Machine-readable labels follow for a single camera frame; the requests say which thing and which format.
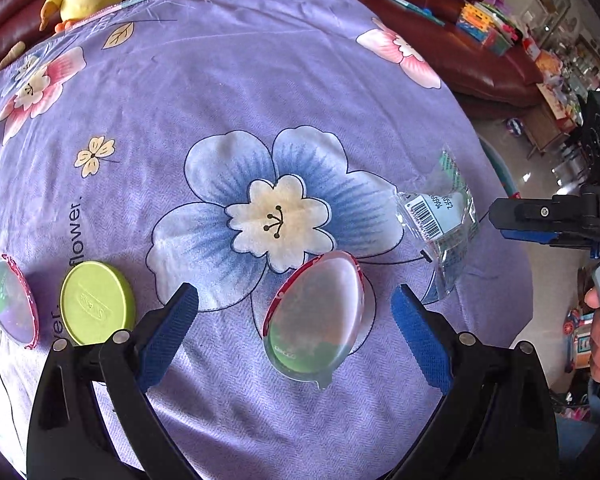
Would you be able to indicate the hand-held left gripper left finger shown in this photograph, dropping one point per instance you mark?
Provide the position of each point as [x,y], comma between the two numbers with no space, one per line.
[170,340]

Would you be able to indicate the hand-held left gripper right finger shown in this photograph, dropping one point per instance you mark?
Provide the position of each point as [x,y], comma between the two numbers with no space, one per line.
[422,345]

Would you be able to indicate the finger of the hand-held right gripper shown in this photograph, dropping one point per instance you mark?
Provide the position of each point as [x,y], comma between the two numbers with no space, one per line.
[527,236]
[530,211]

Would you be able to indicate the clear plastic wrapper with barcode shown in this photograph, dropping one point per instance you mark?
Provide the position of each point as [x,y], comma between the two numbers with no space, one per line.
[440,210]

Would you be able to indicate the clear egg-shaped plastic shell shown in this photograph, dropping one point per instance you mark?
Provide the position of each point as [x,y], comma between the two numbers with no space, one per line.
[12,305]
[315,320]

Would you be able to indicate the wooden side table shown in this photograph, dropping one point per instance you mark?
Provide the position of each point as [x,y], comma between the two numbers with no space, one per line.
[550,125]

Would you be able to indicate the green round plastic lid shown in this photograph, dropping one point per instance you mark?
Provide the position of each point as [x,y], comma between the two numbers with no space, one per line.
[97,302]

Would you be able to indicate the small blue white ball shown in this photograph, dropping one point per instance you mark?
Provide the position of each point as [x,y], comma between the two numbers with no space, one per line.
[515,127]

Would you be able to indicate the colourful picture books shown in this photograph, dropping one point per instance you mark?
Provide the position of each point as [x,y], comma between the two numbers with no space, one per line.
[550,65]

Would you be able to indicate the colourful toy box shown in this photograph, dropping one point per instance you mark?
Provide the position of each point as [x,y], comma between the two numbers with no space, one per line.
[577,342]

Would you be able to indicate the dark red leather sofa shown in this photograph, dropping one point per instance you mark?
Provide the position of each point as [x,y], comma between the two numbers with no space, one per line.
[480,70]

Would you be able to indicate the colourful toy block set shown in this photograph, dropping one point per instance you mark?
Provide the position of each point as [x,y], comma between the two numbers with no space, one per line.
[487,25]

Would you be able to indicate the teal thin book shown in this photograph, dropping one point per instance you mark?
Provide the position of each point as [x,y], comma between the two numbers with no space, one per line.
[410,7]

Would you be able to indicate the purple floral tablecloth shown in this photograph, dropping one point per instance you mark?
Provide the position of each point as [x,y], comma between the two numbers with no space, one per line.
[230,85]

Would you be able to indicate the beige rabbit plush toy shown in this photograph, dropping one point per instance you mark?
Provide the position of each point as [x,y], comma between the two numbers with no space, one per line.
[7,57]

